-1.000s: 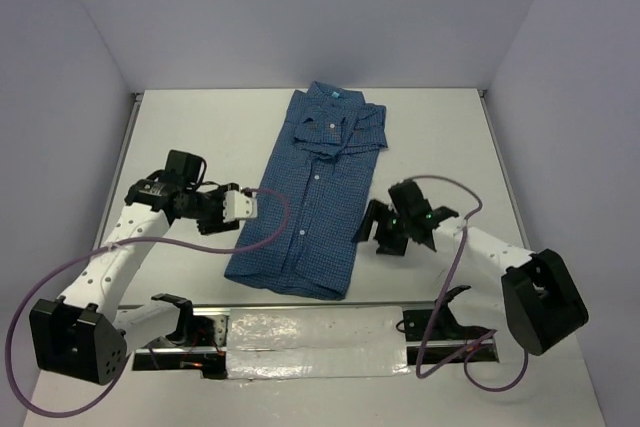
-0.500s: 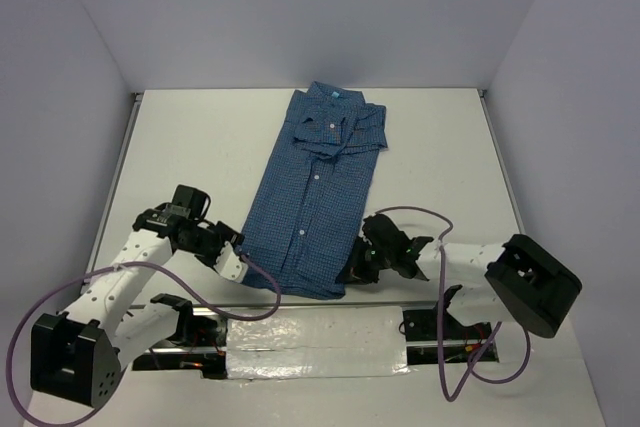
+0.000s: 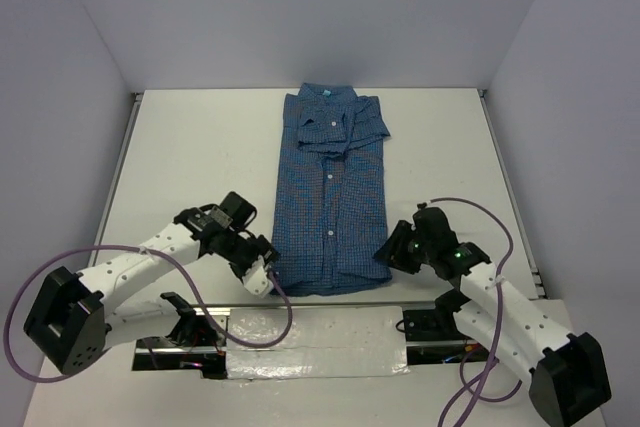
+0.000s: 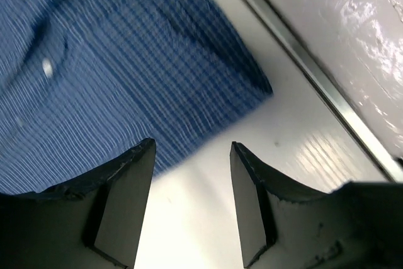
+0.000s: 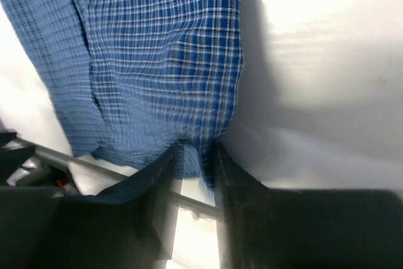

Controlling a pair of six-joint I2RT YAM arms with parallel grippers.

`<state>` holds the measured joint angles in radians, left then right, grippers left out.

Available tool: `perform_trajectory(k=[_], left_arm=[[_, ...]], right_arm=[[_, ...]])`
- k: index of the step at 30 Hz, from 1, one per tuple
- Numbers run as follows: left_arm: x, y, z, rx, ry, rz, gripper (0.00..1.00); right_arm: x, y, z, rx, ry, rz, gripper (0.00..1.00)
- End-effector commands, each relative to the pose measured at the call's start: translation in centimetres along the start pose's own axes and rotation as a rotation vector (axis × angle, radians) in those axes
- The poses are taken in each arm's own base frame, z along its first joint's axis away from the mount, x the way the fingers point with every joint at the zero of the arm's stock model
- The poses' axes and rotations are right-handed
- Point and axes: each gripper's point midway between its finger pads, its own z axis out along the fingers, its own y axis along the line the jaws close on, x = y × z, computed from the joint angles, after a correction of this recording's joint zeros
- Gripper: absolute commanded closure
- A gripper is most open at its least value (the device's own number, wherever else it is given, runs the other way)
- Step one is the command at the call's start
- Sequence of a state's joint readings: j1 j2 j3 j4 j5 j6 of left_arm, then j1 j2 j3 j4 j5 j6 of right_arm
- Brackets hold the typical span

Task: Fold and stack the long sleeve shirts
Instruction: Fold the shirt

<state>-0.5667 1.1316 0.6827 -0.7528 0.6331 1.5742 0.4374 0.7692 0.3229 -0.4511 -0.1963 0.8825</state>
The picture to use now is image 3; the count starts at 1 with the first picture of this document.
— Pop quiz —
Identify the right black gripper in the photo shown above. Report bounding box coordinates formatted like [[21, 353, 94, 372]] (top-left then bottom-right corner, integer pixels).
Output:
[[373, 220, 434, 275]]

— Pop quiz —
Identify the blue checked long sleeve shirt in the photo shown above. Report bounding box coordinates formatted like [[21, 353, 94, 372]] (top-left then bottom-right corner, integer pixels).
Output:
[[272, 83, 392, 297]]

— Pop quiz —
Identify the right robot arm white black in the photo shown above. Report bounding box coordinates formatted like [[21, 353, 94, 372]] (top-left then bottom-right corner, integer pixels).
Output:
[[374, 202, 612, 426]]

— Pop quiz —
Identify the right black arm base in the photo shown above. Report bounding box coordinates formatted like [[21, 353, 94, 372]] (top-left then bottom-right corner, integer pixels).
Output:
[[395, 308, 469, 366]]

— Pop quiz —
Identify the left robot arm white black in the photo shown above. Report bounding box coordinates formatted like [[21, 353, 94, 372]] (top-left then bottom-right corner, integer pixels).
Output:
[[24, 192, 280, 376]]

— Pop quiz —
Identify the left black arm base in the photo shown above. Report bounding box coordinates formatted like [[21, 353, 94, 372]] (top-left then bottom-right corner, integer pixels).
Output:
[[132, 292, 227, 380]]

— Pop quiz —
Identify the silver tape sheet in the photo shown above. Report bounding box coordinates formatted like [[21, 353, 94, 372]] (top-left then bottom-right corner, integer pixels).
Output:
[[225, 306, 409, 380]]

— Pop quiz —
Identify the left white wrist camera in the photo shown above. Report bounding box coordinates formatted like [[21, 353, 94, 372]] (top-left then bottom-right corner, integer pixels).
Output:
[[241, 256, 274, 298]]

